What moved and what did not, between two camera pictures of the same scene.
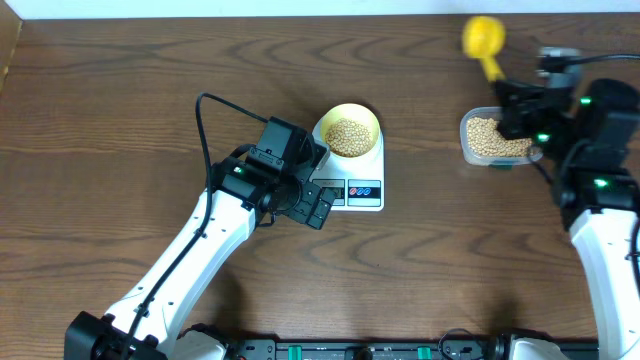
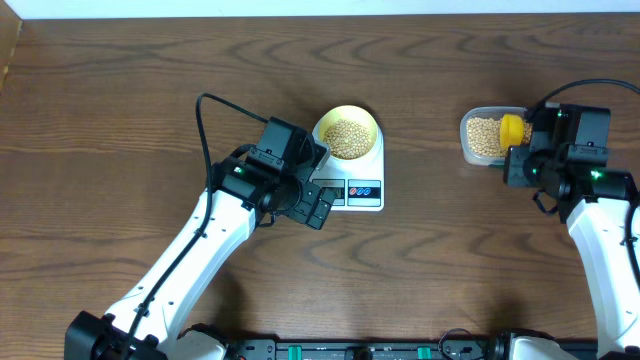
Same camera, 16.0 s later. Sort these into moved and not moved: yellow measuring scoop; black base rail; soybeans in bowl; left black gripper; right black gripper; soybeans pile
Moved: right black gripper; yellow measuring scoop
Not moved: left black gripper; soybeans pile; soybeans in bowl; black base rail
